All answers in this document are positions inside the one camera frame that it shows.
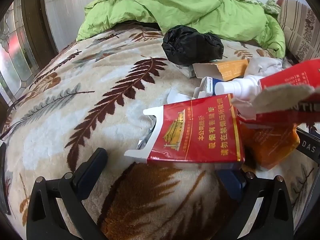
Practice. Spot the wooden door with glass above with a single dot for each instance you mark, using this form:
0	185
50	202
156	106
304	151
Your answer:
37	30

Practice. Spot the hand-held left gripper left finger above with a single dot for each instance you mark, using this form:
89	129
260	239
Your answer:
93	165

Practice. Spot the leaf print blanket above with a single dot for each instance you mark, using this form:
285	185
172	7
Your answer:
100	80

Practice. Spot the red cigarette pack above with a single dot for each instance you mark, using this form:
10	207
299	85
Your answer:
200	132

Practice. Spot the blue and white box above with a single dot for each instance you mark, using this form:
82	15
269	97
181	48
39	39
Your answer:
208	85

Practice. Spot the torn red carton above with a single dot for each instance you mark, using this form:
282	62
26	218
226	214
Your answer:
287	80

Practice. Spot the orange medicine box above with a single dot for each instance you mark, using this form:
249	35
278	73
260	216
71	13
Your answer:
232	68

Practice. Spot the green quilt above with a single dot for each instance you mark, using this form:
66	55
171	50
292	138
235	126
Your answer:
200	5

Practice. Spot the white knit glove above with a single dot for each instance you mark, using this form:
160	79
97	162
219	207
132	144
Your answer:
262	65

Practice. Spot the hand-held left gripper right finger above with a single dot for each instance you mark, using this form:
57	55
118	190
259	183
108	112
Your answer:
232	183

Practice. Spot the white spray bottle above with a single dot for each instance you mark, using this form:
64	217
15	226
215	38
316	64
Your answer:
237	87

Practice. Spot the orange foil packet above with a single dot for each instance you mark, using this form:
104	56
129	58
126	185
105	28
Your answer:
270	145

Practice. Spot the striped floral pillow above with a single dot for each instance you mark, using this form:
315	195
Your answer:
300	30

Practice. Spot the black plastic bag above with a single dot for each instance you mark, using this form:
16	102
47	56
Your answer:
187	45

